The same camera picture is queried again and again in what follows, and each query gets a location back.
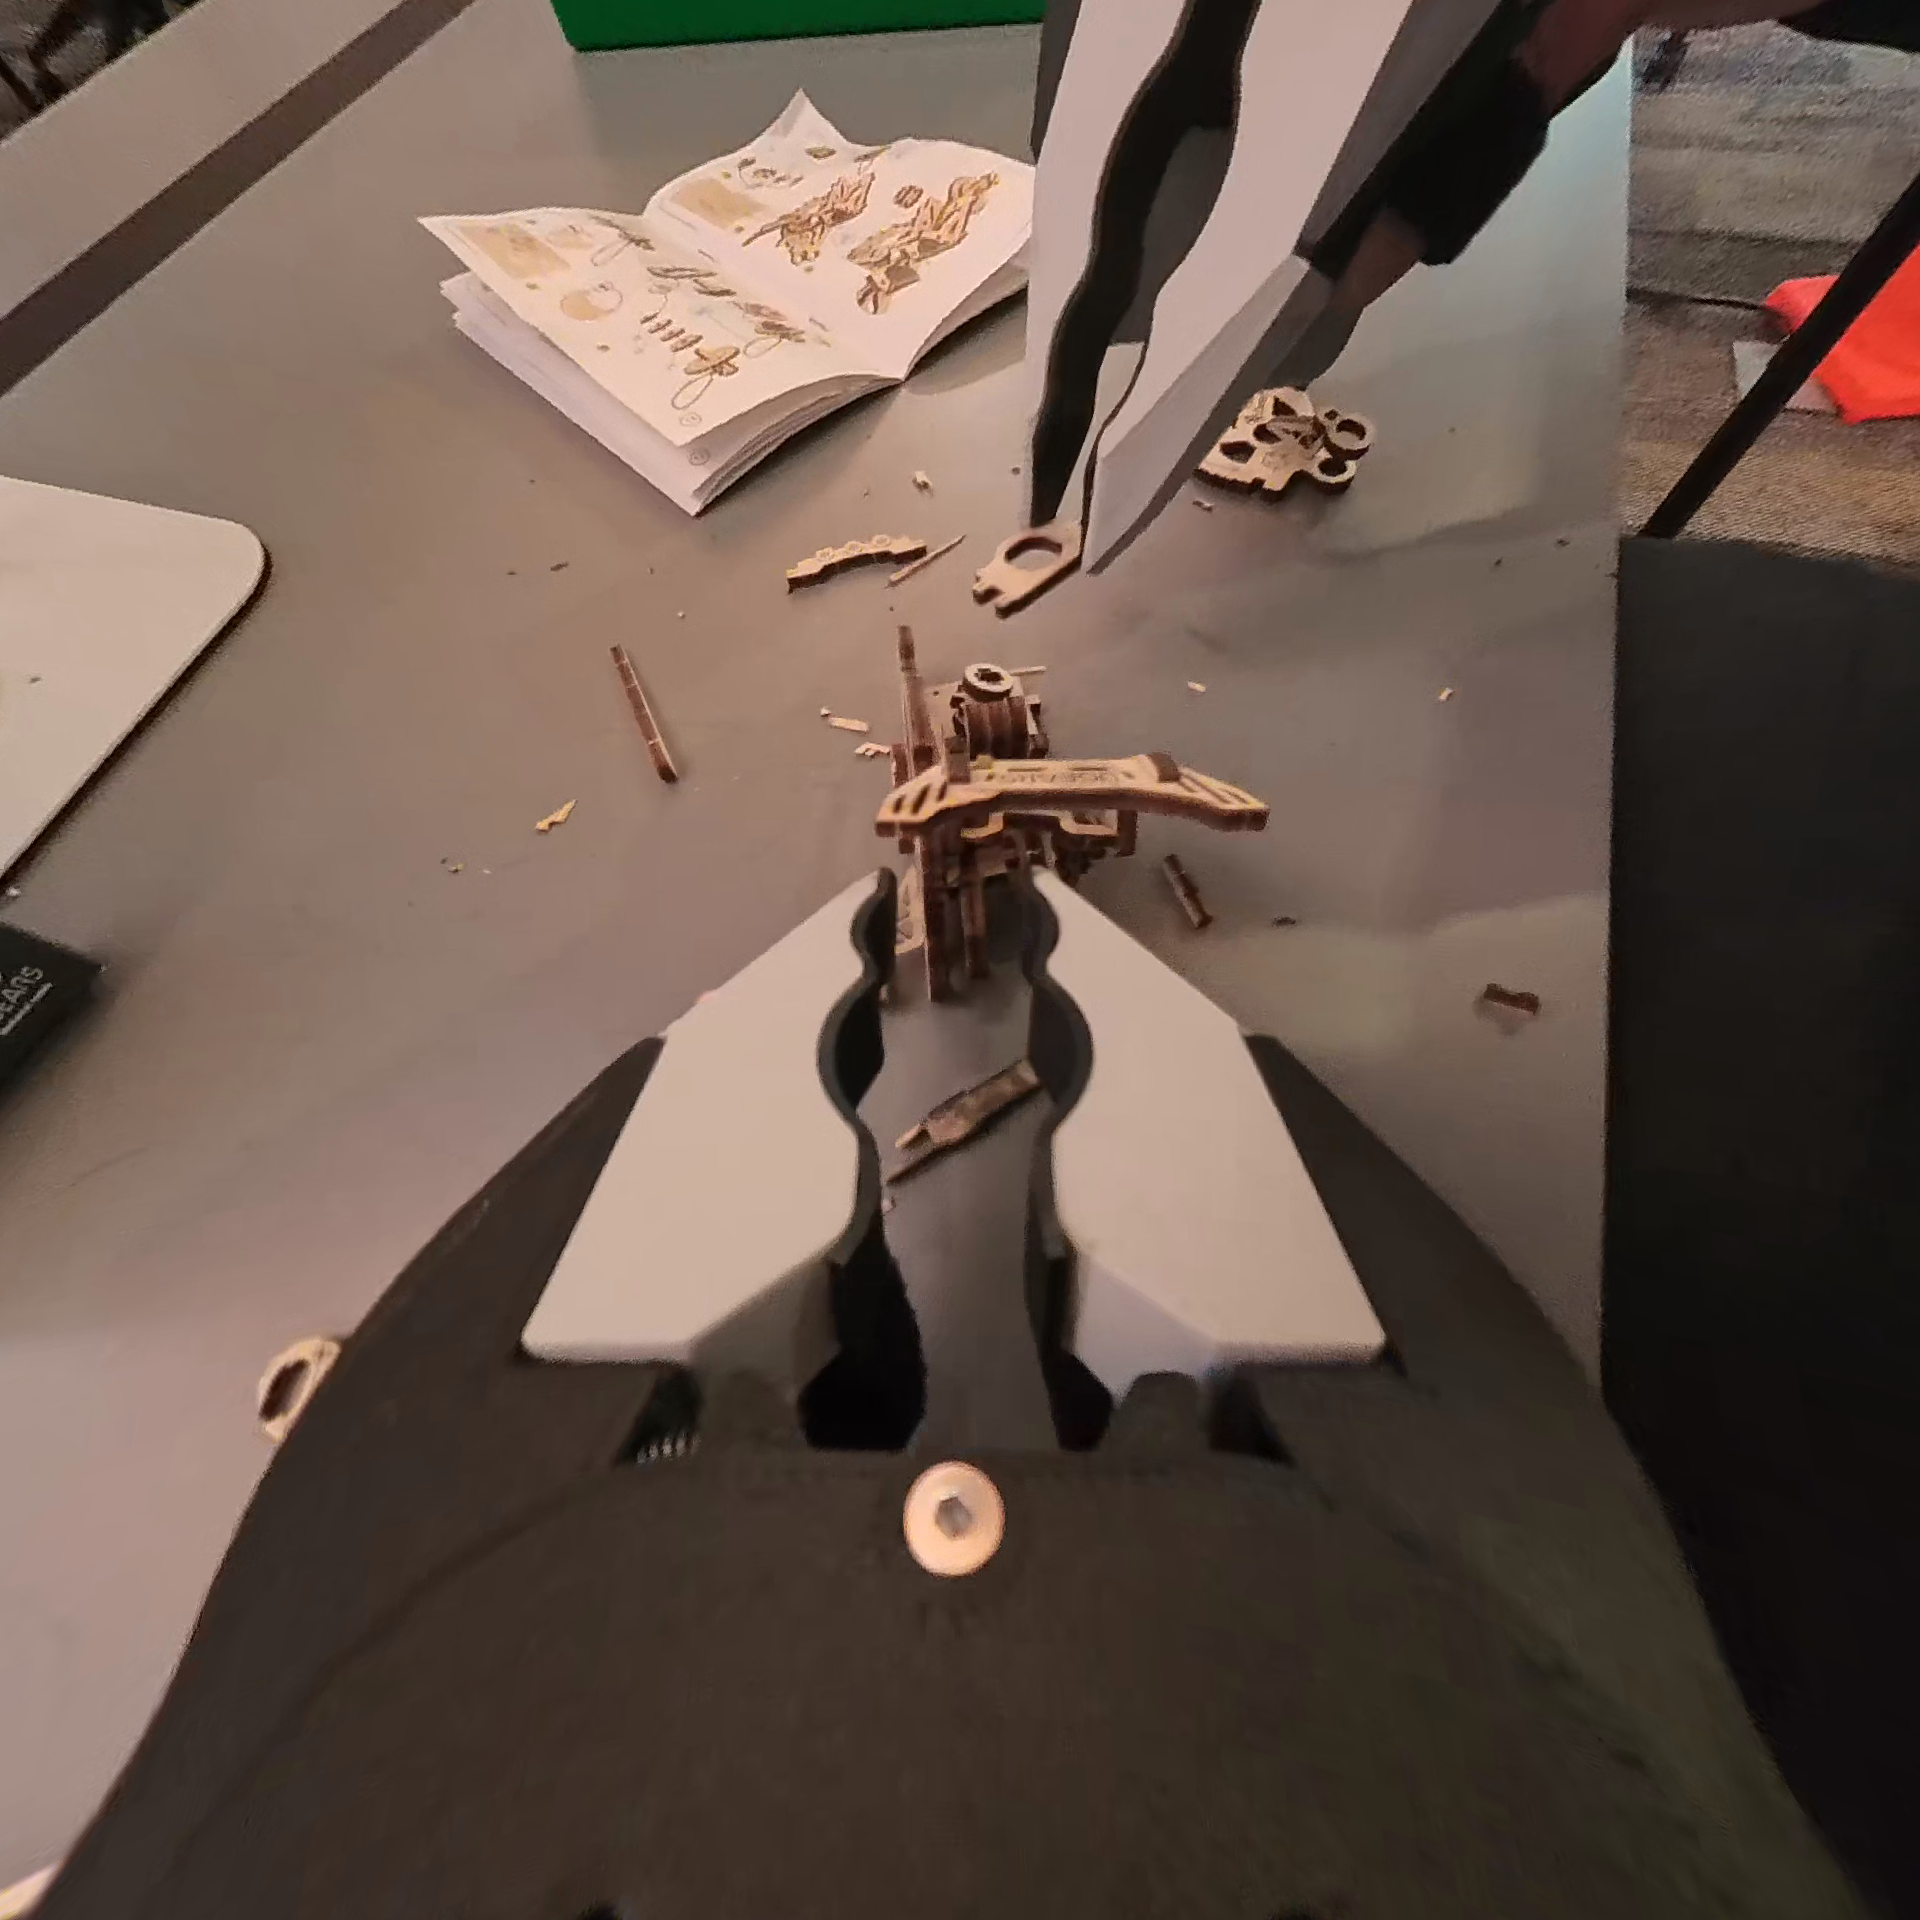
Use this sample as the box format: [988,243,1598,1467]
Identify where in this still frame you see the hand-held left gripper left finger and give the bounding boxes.
[518,872,898,1392]

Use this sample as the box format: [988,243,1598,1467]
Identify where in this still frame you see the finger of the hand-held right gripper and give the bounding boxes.
[1084,0,1502,576]
[1026,0,1262,531]

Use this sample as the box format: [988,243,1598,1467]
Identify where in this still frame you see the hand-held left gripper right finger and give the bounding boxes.
[1026,872,1389,1403]

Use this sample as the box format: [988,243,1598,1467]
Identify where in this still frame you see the pale wooden parts sheet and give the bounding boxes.
[1197,387,1377,502]

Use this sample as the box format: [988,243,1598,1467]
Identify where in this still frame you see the small wooden link part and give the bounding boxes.
[970,516,1086,620]

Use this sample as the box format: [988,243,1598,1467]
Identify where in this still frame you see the brown wooden model assembly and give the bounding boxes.
[878,626,1269,1004]

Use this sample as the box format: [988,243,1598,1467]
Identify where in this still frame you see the person's right forearm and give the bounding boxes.
[1635,0,1920,40]

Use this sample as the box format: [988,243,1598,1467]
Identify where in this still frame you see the dark model kit box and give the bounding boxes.
[0,921,105,1089]

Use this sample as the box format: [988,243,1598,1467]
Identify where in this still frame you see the person's right hand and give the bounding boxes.
[1506,0,1644,114]

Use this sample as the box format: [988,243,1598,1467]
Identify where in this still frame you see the pointed dark wooden stick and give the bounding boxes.
[887,1057,1039,1182]

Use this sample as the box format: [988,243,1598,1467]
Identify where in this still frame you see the stacked green plastic bins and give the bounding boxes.
[550,0,1051,50]

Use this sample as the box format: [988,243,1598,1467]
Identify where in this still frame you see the open instruction booklet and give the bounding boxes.
[421,89,1037,516]

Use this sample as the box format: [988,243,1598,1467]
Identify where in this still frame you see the small d-shaped wooden piece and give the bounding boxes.
[255,1336,345,1444]

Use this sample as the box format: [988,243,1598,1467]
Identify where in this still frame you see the orange traffic cone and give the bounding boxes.
[1762,275,1920,426]

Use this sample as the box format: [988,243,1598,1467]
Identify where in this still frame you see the long notched wooden strip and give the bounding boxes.
[609,644,682,784]

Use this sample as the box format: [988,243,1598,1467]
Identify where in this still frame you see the person's black clothing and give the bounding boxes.
[1603,538,1920,1920]

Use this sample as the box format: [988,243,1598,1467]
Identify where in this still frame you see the wooden book stand white base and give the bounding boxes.
[0,478,269,880]

